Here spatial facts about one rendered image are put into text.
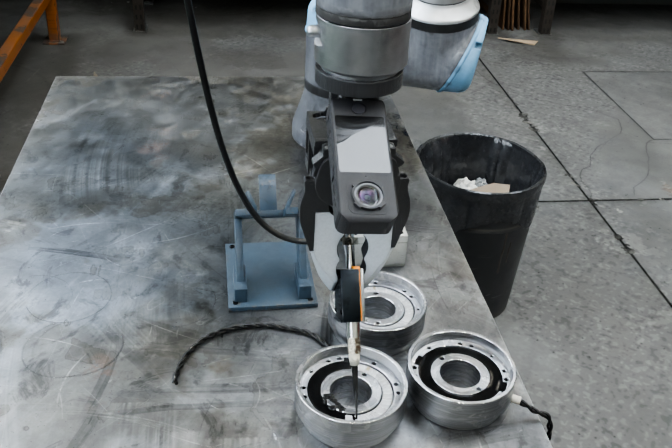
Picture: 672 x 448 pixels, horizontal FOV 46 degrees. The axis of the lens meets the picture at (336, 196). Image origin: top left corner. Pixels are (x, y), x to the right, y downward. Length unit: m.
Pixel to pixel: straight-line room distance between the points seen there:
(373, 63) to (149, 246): 0.49
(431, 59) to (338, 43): 0.55
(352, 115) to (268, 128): 0.68
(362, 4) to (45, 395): 0.48
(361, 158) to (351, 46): 0.08
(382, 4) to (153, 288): 0.48
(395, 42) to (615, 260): 2.05
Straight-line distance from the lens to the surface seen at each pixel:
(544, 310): 2.32
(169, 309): 0.91
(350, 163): 0.61
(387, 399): 0.77
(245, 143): 1.26
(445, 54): 1.15
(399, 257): 0.98
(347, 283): 0.71
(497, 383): 0.80
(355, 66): 0.61
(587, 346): 2.24
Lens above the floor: 1.36
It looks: 30 degrees down
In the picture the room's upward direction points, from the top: 3 degrees clockwise
